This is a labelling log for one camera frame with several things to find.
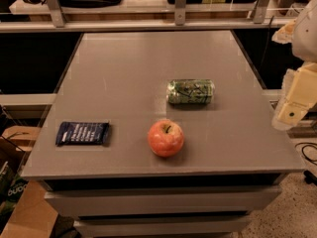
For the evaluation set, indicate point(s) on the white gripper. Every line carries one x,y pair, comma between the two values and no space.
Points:
306,37

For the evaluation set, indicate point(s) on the green soda can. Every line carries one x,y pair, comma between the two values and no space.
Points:
190,91

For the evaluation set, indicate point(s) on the red apple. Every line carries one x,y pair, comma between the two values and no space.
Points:
165,138

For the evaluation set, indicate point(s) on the grey drawer cabinet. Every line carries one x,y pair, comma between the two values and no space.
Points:
162,211

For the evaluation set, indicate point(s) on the dark blue snack packet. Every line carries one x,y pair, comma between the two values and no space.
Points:
82,133

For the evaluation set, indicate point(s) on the brown cardboard box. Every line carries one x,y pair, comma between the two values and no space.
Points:
29,215

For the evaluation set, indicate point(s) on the green printed bag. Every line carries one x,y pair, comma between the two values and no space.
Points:
11,188

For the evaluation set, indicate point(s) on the metal railing frame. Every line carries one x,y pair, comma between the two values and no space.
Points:
143,15

